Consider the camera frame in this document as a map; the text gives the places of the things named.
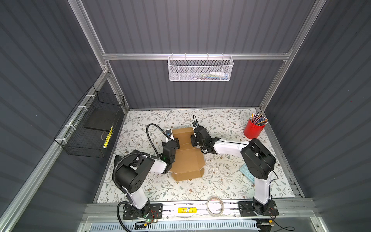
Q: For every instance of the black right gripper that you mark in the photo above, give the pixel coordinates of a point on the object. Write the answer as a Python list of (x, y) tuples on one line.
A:
[(192, 138)]

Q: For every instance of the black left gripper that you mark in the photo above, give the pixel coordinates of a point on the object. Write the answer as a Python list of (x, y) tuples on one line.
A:
[(176, 143)]

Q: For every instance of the brown cardboard box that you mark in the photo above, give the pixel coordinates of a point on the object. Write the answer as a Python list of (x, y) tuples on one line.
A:
[(189, 160)]

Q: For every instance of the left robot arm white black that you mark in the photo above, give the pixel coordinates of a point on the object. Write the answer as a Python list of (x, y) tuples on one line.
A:
[(131, 170)]

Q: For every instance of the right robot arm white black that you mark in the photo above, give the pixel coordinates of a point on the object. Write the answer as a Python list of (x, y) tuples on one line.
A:
[(258, 159)]

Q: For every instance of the red metal pencil cup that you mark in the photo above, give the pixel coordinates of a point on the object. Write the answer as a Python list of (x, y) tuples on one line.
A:
[(252, 131)]

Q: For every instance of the teal calculator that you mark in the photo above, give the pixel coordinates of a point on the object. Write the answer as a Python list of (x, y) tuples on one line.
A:
[(245, 171)]

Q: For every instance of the black stapler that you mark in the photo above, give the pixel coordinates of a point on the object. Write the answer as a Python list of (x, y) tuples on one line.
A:
[(117, 159)]

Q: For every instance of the bundle of coloured pencils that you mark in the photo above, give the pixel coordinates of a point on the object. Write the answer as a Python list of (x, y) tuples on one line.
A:
[(258, 119)]

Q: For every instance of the markers in white basket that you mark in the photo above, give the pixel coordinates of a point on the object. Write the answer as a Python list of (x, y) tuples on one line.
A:
[(212, 76)]

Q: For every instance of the yellow spirit level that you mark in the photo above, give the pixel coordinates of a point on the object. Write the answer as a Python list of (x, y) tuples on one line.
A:
[(186, 210)]

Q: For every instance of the yellow striped tool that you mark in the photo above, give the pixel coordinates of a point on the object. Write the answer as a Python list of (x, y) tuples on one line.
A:
[(108, 137)]

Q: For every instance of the black foam pad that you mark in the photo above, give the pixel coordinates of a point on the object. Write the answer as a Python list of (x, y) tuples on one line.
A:
[(100, 120)]

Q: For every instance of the clear tape roll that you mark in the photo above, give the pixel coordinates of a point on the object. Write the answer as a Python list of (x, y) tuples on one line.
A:
[(215, 206)]

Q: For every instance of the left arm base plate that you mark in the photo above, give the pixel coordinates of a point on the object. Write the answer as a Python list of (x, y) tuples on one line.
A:
[(149, 211)]

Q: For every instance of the white wire mesh basket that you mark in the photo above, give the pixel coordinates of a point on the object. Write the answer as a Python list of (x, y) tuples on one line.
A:
[(183, 68)]

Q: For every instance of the black wire mesh basket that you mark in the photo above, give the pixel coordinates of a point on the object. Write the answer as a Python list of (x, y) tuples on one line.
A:
[(79, 141)]

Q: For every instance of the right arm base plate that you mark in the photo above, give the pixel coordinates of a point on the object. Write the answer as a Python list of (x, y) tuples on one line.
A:
[(253, 207)]

